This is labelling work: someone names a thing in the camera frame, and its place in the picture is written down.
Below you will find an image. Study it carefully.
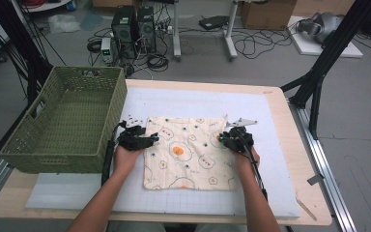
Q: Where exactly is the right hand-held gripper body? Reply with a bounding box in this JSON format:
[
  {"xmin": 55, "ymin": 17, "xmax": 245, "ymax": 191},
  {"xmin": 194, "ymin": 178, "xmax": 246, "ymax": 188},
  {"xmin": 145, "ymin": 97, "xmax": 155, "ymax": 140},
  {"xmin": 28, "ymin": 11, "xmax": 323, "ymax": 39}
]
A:
[{"xmin": 223, "ymin": 117, "xmax": 259, "ymax": 154}]

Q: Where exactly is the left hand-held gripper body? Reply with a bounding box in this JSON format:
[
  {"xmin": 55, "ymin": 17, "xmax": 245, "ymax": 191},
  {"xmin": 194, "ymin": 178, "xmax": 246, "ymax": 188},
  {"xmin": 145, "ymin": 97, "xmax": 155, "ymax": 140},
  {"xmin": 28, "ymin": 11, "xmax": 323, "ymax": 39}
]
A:
[{"xmin": 116, "ymin": 115, "xmax": 149, "ymax": 152}]

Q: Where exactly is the cream printed cloth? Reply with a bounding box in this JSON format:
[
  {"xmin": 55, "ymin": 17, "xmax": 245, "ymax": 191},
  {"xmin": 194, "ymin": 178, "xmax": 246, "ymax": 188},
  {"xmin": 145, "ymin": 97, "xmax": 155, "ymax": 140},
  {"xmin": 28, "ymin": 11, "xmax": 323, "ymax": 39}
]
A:
[{"xmin": 142, "ymin": 114, "xmax": 238, "ymax": 191}]

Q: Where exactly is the green woven basket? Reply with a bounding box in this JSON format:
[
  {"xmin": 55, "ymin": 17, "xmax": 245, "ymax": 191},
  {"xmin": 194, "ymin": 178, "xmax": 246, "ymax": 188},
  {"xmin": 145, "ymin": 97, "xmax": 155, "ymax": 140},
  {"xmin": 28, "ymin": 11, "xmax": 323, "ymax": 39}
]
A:
[{"xmin": 0, "ymin": 66, "xmax": 128, "ymax": 174}]

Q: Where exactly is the person's left hand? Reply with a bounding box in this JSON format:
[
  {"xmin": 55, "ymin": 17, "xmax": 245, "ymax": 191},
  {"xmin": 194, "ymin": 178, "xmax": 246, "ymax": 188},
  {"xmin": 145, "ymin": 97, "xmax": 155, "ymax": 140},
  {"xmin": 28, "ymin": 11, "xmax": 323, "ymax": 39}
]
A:
[{"xmin": 113, "ymin": 144, "xmax": 145, "ymax": 177}]

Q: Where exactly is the person's right hand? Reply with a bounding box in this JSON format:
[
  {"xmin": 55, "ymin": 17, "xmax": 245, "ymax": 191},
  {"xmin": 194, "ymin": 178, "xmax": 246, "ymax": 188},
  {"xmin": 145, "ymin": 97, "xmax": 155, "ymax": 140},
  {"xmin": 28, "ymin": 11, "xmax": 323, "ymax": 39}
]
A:
[{"xmin": 233, "ymin": 146, "xmax": 261, "ymax": 176}]

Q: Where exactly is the white grid mat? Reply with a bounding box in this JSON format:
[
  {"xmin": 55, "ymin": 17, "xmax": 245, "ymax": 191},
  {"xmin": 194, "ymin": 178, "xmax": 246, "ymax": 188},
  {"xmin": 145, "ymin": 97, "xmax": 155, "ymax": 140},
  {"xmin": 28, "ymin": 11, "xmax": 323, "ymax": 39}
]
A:
[{"xmin": 25, "ymin": 86, "xmax": 301, "ymax": 218}]

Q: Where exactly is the grey tape piece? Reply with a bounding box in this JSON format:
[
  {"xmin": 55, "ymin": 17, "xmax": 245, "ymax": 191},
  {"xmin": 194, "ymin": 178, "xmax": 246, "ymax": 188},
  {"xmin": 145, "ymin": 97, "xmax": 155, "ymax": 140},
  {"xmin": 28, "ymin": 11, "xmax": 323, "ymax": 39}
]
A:
[{"xmin": 306, "ymin": 173, "xmax": 326, "ymax": 187}]

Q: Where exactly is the small white power supply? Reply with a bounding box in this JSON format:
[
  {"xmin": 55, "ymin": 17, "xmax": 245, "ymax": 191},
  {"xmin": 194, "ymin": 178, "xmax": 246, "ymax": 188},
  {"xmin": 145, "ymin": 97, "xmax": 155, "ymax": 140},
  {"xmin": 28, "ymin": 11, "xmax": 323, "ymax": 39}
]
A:
[{"xmin": 100, "ymin": 37, "xmax": 115, "ymax": 64}]

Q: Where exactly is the slim black computer tower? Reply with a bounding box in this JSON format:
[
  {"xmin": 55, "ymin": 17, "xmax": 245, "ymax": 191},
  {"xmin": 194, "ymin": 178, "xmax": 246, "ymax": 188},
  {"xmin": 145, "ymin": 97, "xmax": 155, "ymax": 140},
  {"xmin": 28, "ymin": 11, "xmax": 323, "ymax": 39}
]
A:
[{"xmin": 136, "ymin": 6, "xmax": 157, "ymax": 54}]

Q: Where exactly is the large black computer tower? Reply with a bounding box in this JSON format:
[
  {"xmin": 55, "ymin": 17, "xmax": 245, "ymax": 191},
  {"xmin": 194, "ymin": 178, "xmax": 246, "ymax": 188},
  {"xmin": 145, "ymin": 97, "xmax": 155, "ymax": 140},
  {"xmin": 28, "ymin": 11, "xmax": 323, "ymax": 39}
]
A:
[{"xmin": 110, "ymin": 5, "xmax": 138, "ymax": 60}]

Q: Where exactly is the white floor board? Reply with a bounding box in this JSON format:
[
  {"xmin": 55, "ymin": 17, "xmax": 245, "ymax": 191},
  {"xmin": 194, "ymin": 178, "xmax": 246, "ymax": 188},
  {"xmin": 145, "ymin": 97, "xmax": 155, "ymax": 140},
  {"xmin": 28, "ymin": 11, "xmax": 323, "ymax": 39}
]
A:
[{"xmin": 288, "ymin": 15, "xmax": 364, "ymax": 59}]

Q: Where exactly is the black flat device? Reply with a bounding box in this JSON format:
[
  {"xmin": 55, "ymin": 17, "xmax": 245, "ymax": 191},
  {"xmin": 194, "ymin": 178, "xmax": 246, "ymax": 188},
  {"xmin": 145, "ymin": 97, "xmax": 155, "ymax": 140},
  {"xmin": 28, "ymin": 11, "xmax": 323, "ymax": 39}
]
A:
[{"xmin": 198, "ymin": 14, "xmax": 230, "ymax": 31}]

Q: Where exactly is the teal floor sheet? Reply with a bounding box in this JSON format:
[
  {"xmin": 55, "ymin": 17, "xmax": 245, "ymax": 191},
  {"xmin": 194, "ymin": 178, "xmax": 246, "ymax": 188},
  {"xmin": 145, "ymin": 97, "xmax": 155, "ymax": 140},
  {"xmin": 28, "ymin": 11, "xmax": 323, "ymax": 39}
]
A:
[{"xmin": 79, "ymin": 11, "xmax": 105, "ymax": 33}]

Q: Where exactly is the brown cardboard box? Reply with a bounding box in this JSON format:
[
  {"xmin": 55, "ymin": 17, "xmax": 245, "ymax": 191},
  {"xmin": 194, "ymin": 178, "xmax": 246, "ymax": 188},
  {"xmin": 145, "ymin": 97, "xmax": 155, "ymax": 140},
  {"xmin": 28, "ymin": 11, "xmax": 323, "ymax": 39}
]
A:
[{"xmin": 241, "ymin": 0, "xmax": 298, "ymax": 31}]

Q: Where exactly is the black metal stand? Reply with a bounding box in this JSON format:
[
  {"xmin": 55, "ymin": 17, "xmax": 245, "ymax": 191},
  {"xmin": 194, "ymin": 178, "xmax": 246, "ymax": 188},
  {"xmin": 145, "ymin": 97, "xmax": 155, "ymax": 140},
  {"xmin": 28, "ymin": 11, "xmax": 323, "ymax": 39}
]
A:
[
  {"xmin": 0, "ymin": 0, "xmax": 54, "ymax": 106},
  {"xmin": 280, "ymin": 0, "xmax": 371, "ymax": 140}
]

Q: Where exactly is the clear plastic bag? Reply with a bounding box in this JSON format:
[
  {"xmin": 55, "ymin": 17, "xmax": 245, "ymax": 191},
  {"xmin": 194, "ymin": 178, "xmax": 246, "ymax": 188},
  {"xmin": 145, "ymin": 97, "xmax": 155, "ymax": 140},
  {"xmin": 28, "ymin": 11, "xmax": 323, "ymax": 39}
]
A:
[{"xmin": 47, "ymin": 14, "xmax": 82, "ymax": 35}]

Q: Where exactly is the grey helmet device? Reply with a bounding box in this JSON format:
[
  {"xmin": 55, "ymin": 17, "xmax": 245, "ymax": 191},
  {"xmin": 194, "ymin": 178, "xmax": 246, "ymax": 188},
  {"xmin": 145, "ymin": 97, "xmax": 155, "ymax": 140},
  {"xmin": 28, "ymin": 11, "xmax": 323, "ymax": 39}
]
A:
[{"xmin": 297, "ymin": 12, "xmax": 344, "ymax": 44}]

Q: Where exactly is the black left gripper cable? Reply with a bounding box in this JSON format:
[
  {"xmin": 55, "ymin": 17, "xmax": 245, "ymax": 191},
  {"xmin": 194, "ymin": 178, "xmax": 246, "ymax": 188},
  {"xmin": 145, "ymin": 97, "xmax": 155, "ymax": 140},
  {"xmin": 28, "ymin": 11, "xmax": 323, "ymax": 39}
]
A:
[{"xmin": 100, "ymin": 120, "xmax": 128, "ymax": 188}]

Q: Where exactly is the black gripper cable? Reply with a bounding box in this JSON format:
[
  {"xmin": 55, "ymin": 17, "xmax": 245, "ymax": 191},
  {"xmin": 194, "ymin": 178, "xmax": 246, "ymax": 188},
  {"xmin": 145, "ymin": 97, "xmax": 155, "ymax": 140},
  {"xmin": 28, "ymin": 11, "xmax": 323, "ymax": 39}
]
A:
[
  {"xmin": 243, "ymin": 134, "xmax": 269, "ymax": 202},
  {"xmin": 100, "ymin": 120, "xmax": 128, "ymax": 188}
]

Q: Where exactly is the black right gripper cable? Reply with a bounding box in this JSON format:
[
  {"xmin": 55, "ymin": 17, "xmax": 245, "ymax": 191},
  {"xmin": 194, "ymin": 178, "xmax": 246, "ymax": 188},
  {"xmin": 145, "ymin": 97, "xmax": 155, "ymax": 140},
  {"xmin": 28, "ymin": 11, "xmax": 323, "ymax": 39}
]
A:
[{"xmin": 243, "ymin": 134, "xmax": 269, "ymax": 202}]

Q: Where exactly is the coiled black cable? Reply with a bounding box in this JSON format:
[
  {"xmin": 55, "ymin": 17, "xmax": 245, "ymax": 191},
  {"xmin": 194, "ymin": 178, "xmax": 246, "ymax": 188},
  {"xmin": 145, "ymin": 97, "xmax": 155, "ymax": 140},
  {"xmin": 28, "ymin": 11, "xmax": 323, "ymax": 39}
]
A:
[{"xmin": 146, "ymin": 52, "xmax": 170, "ymax": 73}]

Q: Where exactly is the tangle of black floor cables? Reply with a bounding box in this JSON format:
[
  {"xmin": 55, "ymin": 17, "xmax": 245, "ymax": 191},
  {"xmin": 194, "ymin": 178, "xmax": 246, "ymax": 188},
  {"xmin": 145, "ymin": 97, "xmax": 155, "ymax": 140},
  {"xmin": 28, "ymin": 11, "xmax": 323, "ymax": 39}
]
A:
[{"xmin": 233, "ymin": 28, "xmax": 295, "ymax": 60}]

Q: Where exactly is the white desk frame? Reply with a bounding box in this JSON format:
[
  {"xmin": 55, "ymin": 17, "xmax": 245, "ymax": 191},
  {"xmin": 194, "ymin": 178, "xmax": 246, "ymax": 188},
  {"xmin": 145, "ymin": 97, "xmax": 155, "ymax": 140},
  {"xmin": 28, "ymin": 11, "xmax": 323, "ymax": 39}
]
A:
[{"xmin": 172, "ymin": 0, "xmax": 240, "ymax": 62}]

